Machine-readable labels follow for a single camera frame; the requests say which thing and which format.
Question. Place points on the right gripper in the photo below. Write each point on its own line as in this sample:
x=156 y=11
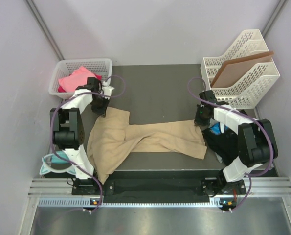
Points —
x=197 y=121

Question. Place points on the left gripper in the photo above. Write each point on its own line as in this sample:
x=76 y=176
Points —
x=101 y=111

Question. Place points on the beige t shirt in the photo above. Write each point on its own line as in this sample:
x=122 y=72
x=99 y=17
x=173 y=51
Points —
x=112 y=139

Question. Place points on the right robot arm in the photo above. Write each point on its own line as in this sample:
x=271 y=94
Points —
x=236 y=170

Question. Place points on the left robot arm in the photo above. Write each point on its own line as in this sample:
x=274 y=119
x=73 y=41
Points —
x=67 y=127

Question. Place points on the pink folded t shirt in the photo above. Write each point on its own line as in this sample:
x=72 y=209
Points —
x=81 y=71

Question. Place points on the white plastic basket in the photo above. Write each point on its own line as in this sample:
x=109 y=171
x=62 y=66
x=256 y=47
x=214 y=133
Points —
x=70 y=74

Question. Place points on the black graphic t shirt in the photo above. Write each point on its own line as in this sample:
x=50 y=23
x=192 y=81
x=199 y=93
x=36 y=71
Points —
x=236 y=135

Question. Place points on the brown cardboard sheet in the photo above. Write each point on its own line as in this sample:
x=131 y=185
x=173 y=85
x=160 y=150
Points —
x=232 y=70

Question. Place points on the white file organizer rack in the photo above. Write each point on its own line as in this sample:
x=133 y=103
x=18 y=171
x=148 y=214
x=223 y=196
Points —
x=249 y=90

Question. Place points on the teal headphones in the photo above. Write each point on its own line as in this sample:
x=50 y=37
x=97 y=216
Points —
x=52 y=164

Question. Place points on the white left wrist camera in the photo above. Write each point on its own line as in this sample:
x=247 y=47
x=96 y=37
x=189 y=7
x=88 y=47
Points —
x=106 y=90

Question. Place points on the aluminium frame rail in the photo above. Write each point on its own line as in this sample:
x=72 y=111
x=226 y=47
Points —
x=261 y=187

